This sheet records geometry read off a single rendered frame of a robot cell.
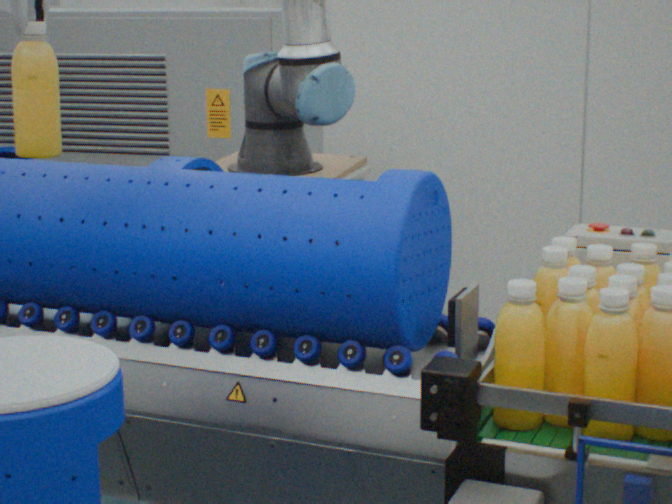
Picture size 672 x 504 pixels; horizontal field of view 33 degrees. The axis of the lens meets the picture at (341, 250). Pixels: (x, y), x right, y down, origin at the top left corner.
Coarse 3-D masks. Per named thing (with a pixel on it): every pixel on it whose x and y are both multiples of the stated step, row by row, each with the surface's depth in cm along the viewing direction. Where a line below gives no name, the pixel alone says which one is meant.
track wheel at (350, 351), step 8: (344, 344) 172; (352, 344) 172; (360, 344) 172; (344, 352) 172; (352, 352) 171; (360, 352) 171; (344, 360) 171; (352, 360) 171; (360, 360) 171; (352, 368) 172
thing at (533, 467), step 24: (456, 456) 155; (480, 456) 154; (504, 456) 152; (528, 456) 151; (552, 456) 150; (456, 480) 156; (480, 480) 154; (504, 480) 153; (528, 480) 152; (552, 480) 150
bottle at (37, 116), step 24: (24, 48) 172; (48, 48) 174; (24, 72) 172; (48, 72) 173; (24, 96) 173; (48, 96) 174; (24, 120) 174; (48, 120) 175; (24, 144) 175; (48, 144) 175
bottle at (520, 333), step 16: (512, 304) 156; (528, 304) 156; (512, 320) 155; (528, 320) 155; (544, 320) 157; (496, 336) 157; (512, 336) 155; (528, 336) 154; (544, 336) 156; (496, 352) 158; (512, 352) 155; (528, 352) 155; (544, 352) 157; (496, 368) 158; (512, 368) 156; (528, 368) 156; (544, 368) 158; (496, 384) 159; (512, 384) 156; (528, 384) 156; (544, 384) 159; (496, 416) 159; (512, 416) 157; (528, 416) 157
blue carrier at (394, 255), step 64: (0, 192) 190; (64, 192) 186; (128, 192) 181; (192, 192) 178; (256, 192) 174; (320, 192) 170; (384, 192) 167; (0, 256) 189; (64, 256) 184; (128, 256) 179; (192, 256) 175; (256, 256) 171; (320, 256) 167; (384, 256) 163; (448, 256) 186; (192, 320) 183; (256, 320) 177; (320, 320) 171; (384, 320) 166
